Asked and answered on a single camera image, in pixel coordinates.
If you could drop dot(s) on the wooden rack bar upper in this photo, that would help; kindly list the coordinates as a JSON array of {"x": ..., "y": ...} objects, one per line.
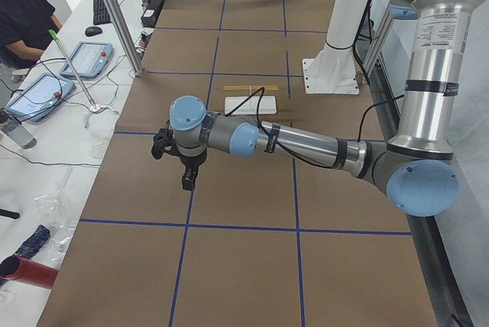
[{"x": 250, "y": 88}]

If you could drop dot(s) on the teach pendant far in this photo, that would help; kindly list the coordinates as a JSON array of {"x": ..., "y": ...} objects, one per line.
[{"x": 91, "y": 58}]

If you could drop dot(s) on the metal stick green tip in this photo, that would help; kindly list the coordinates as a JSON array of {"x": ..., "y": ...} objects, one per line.
[{"x": 95, "y": 108}]

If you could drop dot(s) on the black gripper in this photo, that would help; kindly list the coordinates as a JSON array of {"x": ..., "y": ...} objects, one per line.
[{"x": 192, "y": 160}]

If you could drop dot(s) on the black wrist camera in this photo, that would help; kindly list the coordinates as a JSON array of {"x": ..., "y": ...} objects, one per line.
[{"x": 163, "y": 143}]

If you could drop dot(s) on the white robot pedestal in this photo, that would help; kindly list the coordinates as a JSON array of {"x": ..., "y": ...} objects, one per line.
[{"x": 333, "y": 71}]

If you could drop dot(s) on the teach pendant near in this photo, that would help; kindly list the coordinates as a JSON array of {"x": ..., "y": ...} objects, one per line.
[{"x": 40, "y": 98}]

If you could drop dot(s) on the crumpled clear plastic bag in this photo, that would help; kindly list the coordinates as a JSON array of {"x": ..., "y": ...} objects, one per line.
[{"x": 59, "y": 219}]

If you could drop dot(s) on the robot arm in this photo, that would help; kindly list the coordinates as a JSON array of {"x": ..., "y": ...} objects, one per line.
[{"x": 412, "y": 168}]

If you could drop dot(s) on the black power box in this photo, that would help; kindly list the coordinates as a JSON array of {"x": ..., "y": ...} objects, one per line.
[{"x": 151, "y": 13}]

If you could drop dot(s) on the white rack base tray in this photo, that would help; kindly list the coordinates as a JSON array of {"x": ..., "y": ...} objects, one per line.
[{"x": 238, "y": 106}]

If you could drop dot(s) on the black computer mouse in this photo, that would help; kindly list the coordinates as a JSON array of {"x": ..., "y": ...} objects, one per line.
[{"x": 92, "y": 31}]

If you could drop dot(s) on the red cylinder tube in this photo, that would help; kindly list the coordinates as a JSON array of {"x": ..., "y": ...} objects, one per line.
[{"x": 16, "y": 268}]

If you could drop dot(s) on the dark blue folded cloth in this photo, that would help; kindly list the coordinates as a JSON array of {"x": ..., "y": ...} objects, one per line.
[{"x": 34, "y": 243}]

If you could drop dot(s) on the aluminium frame post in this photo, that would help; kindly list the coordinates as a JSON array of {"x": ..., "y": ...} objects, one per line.
[{"x": 124, "y": 36}]

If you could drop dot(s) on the person in black shirt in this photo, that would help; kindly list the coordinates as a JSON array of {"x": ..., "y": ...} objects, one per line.
[{"x": 25, "y": 26}]

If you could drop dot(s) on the black keyboard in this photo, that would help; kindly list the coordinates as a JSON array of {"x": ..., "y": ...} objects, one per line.
[{"x": 100, "y": 13}]

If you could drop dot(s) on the teach pendant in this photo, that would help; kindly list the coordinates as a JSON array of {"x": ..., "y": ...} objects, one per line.
[
  {"x": 40, "y": 98},
  {"x": 91, "y": 58}
]

